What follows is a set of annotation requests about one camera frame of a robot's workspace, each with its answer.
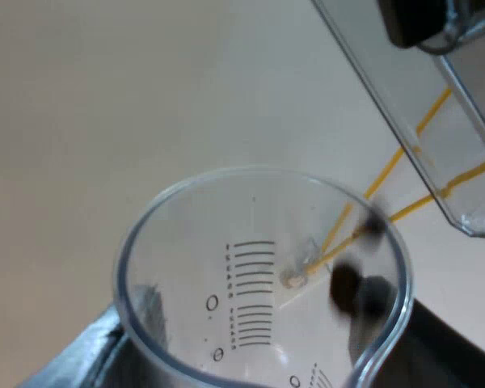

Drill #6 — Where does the clear bean box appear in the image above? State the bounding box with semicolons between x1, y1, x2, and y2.
310;0;485;238

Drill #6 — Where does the yellow cable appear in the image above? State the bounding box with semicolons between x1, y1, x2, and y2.
305;158;485;274
322;87;453;252

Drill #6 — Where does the clear measuring glass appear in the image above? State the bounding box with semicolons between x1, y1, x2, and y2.
112;163;415;388

